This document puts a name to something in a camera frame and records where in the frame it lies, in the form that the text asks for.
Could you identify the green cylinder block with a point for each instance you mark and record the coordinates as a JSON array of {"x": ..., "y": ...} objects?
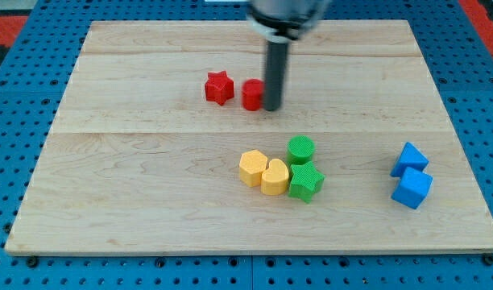
[{"x": 300, "y": 150}]

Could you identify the red cylinder block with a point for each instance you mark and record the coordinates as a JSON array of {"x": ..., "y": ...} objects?
[{"x": 252, "y": 94}]

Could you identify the light wooden board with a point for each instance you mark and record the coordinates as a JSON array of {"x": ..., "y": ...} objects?
[{"x": 138, "y": 163}]

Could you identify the red star block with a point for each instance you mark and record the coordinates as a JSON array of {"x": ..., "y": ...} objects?
[{"x": 219, "y": 87}]

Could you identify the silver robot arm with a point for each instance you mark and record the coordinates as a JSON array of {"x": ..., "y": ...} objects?
[{"x": 281, "y": 22}]

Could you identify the blue cube block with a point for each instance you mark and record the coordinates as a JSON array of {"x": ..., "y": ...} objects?
[{"x": 413, "y": 188}]

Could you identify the yellow heart block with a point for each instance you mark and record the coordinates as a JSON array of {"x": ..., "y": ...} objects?
[{"x": 274, "y": 180}]

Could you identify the green star block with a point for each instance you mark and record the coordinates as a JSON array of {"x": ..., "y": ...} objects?
[{"x": 306, "y": 181}]

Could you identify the yellow hexagon block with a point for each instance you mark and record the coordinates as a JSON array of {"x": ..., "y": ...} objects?
[{"x": 251, "y": 166}]

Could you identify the blue triangle block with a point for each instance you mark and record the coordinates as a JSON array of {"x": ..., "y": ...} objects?
[{"x": 410, "y": 157}]

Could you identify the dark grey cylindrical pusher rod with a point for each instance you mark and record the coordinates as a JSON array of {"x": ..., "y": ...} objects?
[{"x": 274, "y": 75}]

